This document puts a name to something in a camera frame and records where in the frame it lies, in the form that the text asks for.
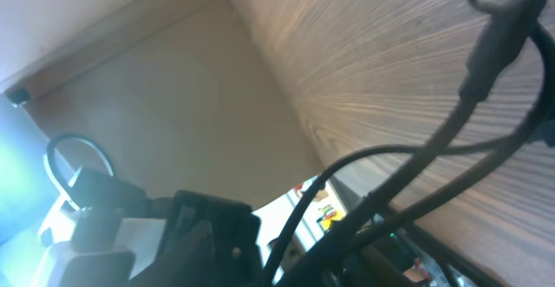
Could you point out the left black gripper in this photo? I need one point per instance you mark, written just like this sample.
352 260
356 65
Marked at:
207 242

